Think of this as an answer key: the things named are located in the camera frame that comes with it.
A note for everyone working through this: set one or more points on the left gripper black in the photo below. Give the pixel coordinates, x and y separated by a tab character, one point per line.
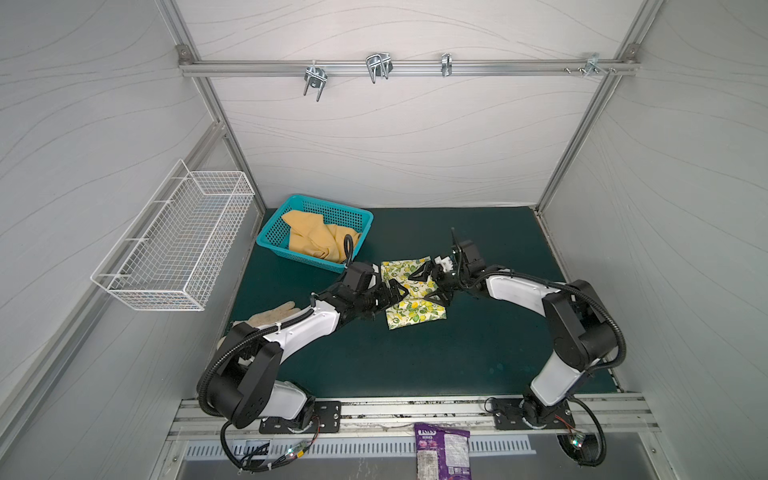
380	288

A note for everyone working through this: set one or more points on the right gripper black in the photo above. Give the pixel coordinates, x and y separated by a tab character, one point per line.
441	275

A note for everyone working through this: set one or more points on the lemon print skirt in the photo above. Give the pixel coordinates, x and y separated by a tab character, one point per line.
414	309

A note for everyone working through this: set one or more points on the tan yellow skirt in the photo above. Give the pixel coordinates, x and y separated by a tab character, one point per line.
311	236

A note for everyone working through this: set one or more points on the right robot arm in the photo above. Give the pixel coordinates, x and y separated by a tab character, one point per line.
585	337

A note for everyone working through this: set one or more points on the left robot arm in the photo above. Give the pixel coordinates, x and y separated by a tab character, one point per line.
240	384

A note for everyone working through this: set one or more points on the green table mat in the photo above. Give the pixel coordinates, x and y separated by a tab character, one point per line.
482	346

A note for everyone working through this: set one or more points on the beige knit glove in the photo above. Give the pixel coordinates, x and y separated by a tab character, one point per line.
275	315

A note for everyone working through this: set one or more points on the teal plastic basket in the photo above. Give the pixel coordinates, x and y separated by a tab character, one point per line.
275	234

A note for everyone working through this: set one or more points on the purple snack bag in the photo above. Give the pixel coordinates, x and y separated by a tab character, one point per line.
442	453

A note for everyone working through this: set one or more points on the metal u-bolt clamp middle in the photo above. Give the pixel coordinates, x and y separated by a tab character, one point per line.
379	65

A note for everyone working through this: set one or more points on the metal u-bolt clamp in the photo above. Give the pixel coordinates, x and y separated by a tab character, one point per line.
315	78
379	65

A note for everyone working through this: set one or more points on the small metal hook clamp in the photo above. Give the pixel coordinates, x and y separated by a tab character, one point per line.
446	65

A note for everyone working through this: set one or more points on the metal u-bolt clamp left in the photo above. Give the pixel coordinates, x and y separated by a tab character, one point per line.
315	78

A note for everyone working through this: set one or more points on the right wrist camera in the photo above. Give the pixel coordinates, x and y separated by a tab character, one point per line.
445	263

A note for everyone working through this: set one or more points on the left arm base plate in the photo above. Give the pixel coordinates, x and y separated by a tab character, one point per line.
315	416

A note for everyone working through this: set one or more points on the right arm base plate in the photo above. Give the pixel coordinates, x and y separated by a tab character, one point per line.
510	414

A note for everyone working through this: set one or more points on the white wire basket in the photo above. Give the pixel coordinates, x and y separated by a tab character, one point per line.
172	253

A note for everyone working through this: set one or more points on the aluminium crossbar rail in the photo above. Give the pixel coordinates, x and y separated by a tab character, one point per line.
401	68

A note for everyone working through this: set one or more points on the aluminium front rail frame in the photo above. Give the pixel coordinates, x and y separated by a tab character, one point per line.
616	413

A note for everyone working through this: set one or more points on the metal bracket right end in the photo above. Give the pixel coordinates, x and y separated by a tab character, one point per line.
591	67

